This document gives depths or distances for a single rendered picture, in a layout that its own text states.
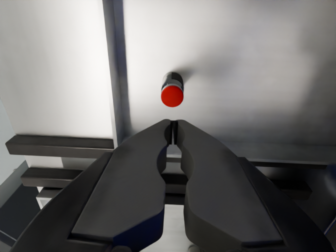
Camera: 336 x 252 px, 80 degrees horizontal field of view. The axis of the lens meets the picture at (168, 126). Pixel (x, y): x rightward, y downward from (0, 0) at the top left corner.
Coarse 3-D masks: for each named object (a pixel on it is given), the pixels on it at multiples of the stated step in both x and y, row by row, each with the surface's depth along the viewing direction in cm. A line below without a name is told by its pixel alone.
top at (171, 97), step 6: (162, 90) 18; (168, 90) 18; (174, 90) 18; (180, 90) 18; (162, 96) 18; (168, 96) 18; (174, 96) 18; (180, 96) 18; (162, 102) 18; (168, 102) 18; (174, 102) 18; (180, 102) 18
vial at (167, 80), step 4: (168, 72) 21; (176, 72) 21; (164, 76) 21; (168, 76) 20; (164, 80) 19; (168, 80) 19; (172, 80) 19; (176, 80) 19; (164, 84) 19; (168, 84) 18; (172, 84) 18; (176, 84) 18; (180, 84) 19; (180, 88) 18
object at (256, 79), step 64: (128, 0) 18; (192, 0) 18; (256, 0) 18; (320, 0) 18; (128, 64) 21; (192, 64) 21; (256, 64) 21; (320, 64) 21; (128, 128) 25; (256, 128) 25; (320, 128) 24
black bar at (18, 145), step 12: (12, 144) 25; (24, 144) 25; (36, 144) 25; (48, 144) 25; (60, 144) 25; (72, 144) 25; (84, 144) 25; (96, 144) 25; (108, 144) 25; (60, 156) 25; (72, 156) 25; (84, 156) 25; (96, 156) 25; (312, 168) 25; (324, 168) 25
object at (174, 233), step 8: (40, 192) 28; (48, 192) 28; (56, 192) 28; (40, 200) 28; (48, 200) 30; (168, 200) 28; (176, 200) 28; (40, 208) 28; (168, 208) 33; (176, 208) 33; (168, 216) 34; (176, 216) 34; (168, 224) 35; (176, 224) 35; (168, 232) 36; (176, 232) 36; (184, 232) 36; (160, 240) 37; (168, 240) 37; (176, 240) 37; (184, 240) 37; (144, 248) 39; (152, 248) 39; (160, 248) 39; (168, 248) 39; (176, 248) 38; (184, 248) 38; (200, 248) 38
